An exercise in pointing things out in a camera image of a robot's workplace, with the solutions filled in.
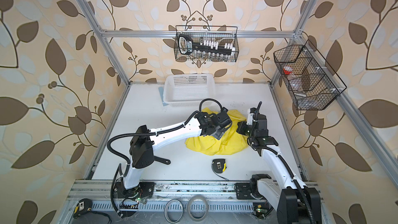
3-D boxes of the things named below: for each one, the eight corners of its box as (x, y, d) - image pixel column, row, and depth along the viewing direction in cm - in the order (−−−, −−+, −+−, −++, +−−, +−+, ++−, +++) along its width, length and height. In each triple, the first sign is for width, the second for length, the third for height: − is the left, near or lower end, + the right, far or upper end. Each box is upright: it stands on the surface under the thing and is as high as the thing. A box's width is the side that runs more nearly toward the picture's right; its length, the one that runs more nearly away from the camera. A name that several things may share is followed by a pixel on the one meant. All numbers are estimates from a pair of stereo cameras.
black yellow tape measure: (211, 173, 80) (212, 172, 79) (211, 160, 85) (211, 158, 83) (226, 173, 80) (226, 172, 79) (225, 160, 85) (225, 158, 83)
